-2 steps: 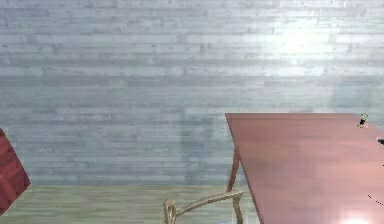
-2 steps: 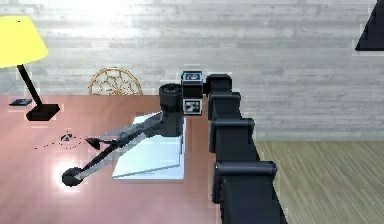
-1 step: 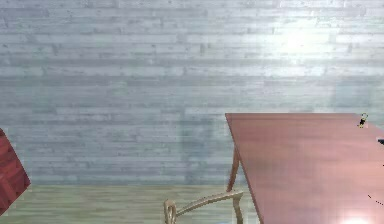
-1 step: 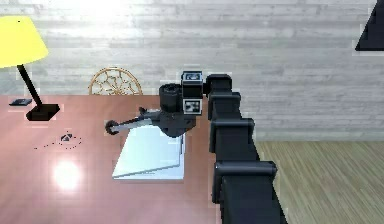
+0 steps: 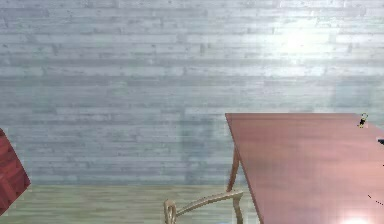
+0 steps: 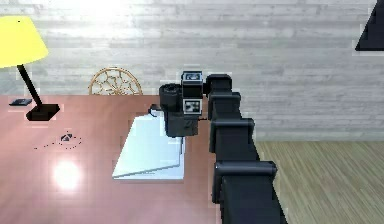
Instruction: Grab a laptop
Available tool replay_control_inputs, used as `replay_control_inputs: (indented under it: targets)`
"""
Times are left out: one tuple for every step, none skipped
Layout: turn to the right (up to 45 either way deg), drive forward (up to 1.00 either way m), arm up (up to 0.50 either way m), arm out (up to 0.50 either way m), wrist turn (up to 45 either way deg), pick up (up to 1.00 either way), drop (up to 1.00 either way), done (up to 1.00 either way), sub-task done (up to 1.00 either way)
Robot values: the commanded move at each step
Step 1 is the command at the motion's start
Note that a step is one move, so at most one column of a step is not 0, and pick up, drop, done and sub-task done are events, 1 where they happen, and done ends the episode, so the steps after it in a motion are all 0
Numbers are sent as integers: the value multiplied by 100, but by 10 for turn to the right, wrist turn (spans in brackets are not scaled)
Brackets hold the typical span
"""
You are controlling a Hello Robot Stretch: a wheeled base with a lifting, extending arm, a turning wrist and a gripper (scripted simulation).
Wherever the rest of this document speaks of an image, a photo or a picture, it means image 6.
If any black triangular wall object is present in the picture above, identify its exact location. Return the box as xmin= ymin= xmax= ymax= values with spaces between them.
xmin=354 ymin=0 xmax=384 ymax=52

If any yellow shade desk lamp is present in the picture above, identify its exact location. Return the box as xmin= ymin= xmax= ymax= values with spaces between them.
xmin=0 ymin=15 xmax=61 ymax=122

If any reddish wooden desk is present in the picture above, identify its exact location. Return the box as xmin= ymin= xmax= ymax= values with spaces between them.
xmin=0 ymin=94 xmax=222 ymax=224

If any small dark key ring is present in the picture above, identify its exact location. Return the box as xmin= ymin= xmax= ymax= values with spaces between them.
xmin=33 ymin=131 xmax=83 ymax=150

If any small black flat phone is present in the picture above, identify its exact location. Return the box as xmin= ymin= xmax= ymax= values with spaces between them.
xmin=8 ymin=98 xmax=33 ymax=107

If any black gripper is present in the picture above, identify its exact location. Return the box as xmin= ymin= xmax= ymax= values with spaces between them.
xmin=148 ymin=83 xmax=200 ymax=139

